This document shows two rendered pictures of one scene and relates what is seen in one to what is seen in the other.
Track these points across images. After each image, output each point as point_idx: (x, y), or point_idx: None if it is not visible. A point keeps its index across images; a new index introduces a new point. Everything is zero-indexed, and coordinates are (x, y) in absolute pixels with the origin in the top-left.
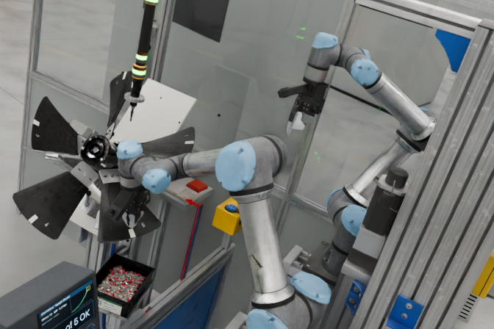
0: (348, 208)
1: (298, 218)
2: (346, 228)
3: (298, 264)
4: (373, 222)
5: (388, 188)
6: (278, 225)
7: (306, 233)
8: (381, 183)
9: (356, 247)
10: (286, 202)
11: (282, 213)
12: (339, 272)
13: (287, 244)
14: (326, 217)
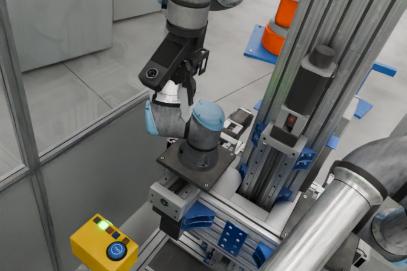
0: (201, 114)
1: (57, 169)
2: (218, 130)
3: (187, 193)
4: (315, 105)
5: (333, 71)
6: (41, 196)
7: (71, 170)
8: (328, 72)
9: (300, 133)
10: (36, 173)
11: (38, 184)
12: (217, 159)
13: (59, 195)
14: (82, 139)
